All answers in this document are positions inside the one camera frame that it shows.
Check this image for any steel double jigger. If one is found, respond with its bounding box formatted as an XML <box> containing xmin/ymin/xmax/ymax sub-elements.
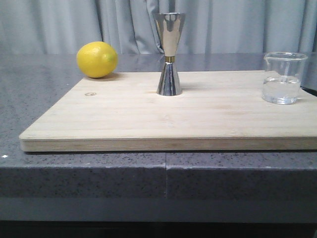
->
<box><xmin>154</xmin><ymin>12</ymin><xmax>185</xmax><ymax>96</ymax></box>

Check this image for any clear glass beaker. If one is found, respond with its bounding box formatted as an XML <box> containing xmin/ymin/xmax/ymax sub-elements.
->
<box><xmin>262</xmin><ymin>52</ymin><xmax>308</xmax><ymax>105</ymax></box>

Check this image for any light wooden cutting board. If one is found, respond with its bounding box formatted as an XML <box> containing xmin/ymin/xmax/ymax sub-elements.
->
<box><xmin>19</xmin><ymin>70</ymin><xmax>317</xmax><ymax>152</ymax></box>

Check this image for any yellow lemon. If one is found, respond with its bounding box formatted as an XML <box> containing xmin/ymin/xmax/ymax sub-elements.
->
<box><xmin>76</xmin><ymin>41</ymin><xmax>118</xmax><ymax>78</ymax></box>

